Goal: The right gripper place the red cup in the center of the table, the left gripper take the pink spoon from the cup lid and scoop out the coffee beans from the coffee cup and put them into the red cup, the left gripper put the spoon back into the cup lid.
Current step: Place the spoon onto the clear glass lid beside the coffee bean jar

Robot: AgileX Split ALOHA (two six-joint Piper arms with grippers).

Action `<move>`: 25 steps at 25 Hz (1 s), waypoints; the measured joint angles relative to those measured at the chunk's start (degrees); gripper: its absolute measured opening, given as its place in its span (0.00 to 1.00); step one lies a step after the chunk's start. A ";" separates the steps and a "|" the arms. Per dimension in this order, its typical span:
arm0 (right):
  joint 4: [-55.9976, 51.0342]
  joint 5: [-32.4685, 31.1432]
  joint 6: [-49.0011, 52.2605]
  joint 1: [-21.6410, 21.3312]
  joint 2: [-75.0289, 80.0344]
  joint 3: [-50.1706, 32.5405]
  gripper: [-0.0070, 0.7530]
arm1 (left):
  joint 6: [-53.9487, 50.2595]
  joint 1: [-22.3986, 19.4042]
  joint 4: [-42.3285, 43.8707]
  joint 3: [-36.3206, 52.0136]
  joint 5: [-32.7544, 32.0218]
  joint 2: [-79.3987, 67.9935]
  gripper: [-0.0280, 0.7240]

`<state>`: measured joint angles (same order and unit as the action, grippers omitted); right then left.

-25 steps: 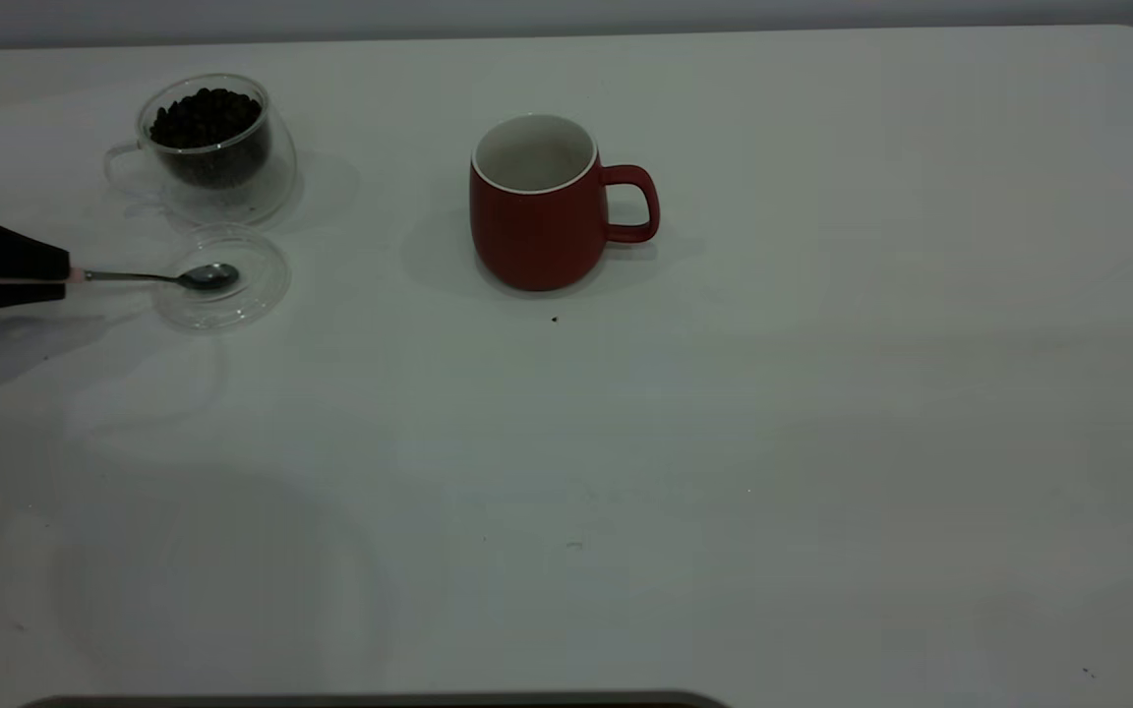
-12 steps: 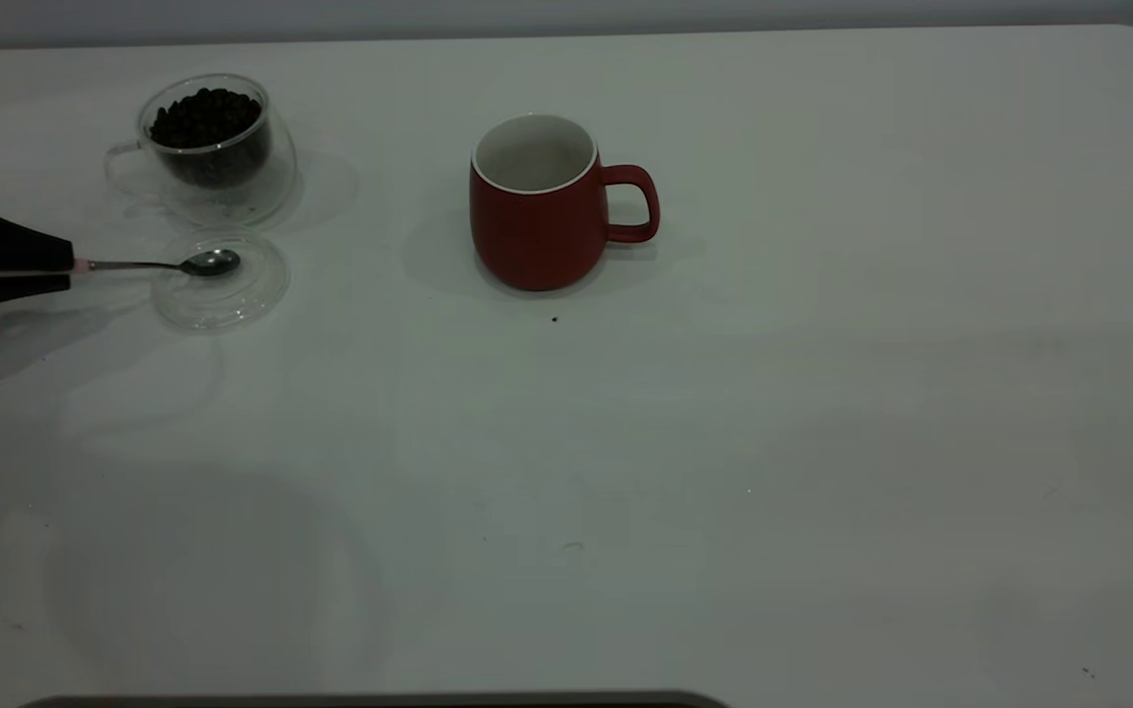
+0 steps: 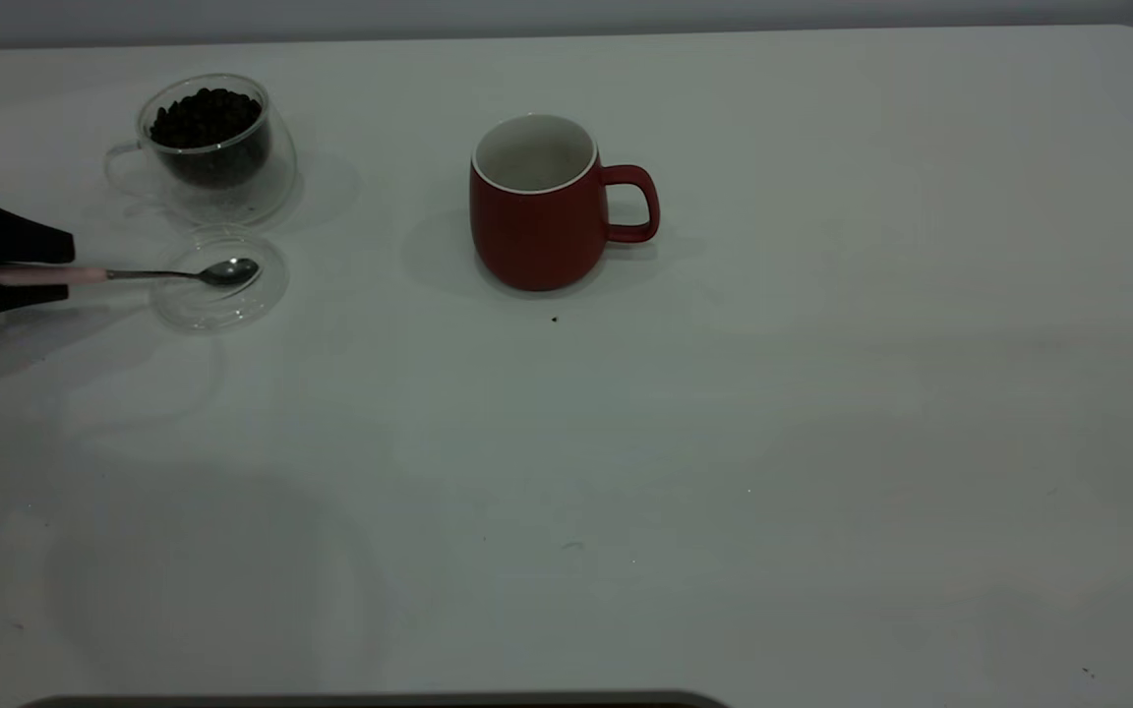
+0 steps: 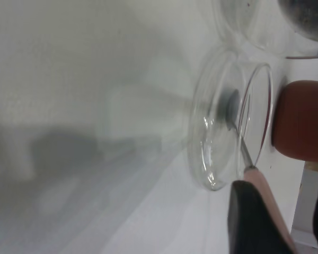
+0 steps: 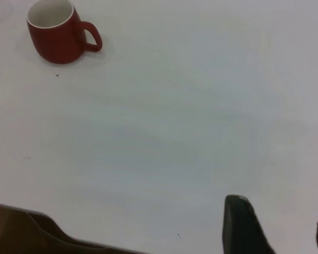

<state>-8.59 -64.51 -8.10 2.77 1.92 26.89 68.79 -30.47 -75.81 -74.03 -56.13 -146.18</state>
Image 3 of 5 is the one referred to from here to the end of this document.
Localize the metal spoon with pink handle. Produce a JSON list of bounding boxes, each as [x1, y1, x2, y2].
[[0, 258, 261, 289]]

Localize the red ceramic mug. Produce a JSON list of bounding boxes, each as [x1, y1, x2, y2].
[[469, 114, 661, 294]]

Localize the clear round glass lid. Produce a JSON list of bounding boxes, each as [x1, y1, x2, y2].
[[150, 224, 290, 332]]

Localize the dark coffee beans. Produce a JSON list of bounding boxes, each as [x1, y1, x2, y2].
[[149, 88, 270, 190]]

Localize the clear glass cup with handle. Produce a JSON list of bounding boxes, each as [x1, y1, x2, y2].
[[104, 73, 298, 225]]

